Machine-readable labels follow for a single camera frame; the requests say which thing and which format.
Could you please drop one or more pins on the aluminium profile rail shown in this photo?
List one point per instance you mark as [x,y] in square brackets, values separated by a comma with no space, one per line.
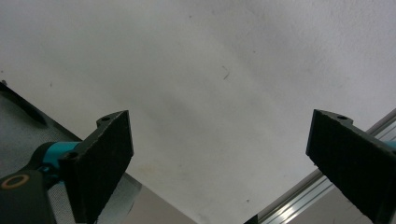
[295,199]

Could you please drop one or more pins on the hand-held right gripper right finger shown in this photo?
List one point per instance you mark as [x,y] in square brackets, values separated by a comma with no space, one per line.
[351,155]

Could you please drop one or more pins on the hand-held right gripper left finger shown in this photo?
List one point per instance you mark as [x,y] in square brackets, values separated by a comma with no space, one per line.
[99,161]

